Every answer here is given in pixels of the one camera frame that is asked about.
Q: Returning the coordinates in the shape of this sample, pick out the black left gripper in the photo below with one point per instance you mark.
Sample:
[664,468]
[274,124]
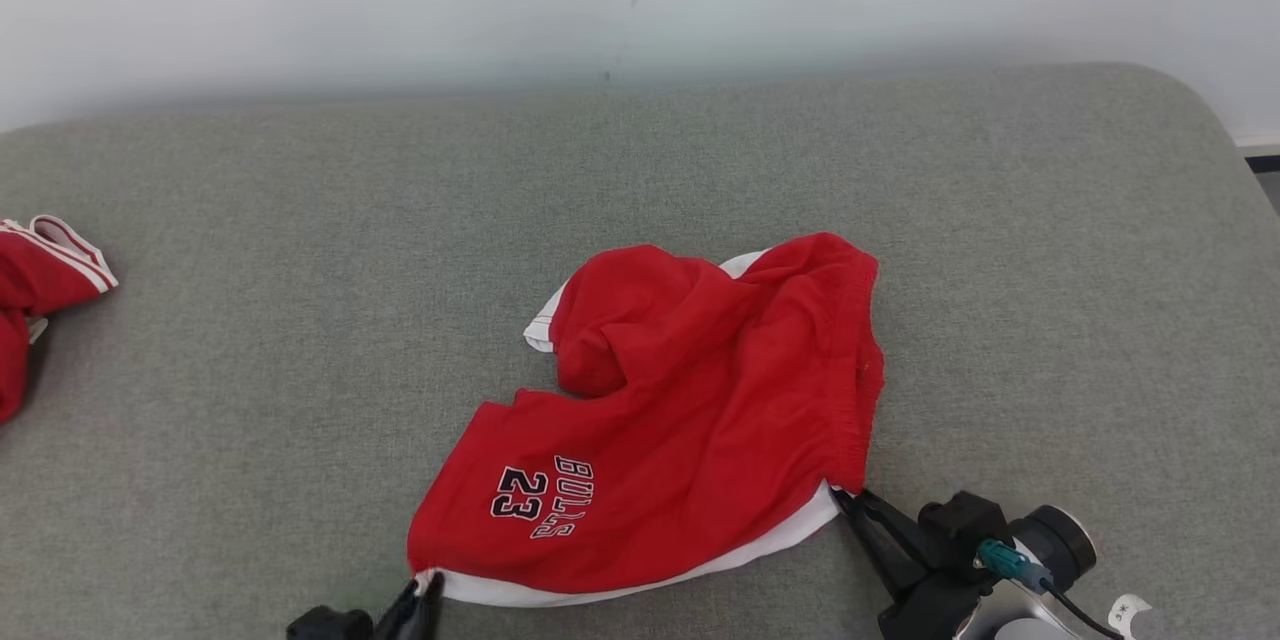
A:
[330,625]

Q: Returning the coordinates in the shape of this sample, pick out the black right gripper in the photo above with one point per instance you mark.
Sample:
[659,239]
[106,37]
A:
[945,540]

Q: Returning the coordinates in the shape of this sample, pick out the red Bulls 23 shorts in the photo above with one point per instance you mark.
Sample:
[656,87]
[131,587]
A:
[700,400]

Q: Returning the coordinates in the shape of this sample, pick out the red Bulls 23 jersey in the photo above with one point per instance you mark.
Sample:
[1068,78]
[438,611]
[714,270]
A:
[40,275]

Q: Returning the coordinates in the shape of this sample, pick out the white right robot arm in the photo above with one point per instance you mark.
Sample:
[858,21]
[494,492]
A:
[1010,625]

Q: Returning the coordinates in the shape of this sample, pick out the dark baseboard strip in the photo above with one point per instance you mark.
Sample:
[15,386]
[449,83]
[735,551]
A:
[1262,160]

